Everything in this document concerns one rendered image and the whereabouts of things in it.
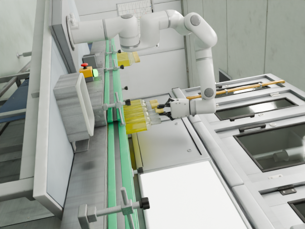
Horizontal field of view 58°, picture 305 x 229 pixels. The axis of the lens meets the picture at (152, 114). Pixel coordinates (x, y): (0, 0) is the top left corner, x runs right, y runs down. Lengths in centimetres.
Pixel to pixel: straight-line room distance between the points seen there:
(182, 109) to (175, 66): 617
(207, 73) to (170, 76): 627
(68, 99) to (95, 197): 37
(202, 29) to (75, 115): 71
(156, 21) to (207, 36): 25
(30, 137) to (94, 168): 24
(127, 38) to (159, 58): 613
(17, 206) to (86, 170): 43
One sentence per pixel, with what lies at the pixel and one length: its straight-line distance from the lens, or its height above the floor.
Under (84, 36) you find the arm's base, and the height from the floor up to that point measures 86.
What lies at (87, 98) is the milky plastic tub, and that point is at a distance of 120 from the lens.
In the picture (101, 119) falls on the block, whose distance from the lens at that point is 127.
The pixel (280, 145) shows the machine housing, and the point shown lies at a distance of 149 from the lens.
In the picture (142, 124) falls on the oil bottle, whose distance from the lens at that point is 134.
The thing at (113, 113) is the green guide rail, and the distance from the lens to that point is 139.
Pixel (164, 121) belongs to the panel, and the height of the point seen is 119.
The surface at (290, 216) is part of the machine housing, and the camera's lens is 113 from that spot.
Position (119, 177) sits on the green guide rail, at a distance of 98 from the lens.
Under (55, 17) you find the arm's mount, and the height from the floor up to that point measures 78.
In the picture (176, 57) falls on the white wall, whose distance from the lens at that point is 753.
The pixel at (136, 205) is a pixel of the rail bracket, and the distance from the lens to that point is 70.
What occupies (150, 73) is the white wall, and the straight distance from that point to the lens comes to 752.
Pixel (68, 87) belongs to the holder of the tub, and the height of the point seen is 80.
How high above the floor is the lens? 101
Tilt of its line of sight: 4 degrees up
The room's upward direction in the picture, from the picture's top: 79 degrees clockwise
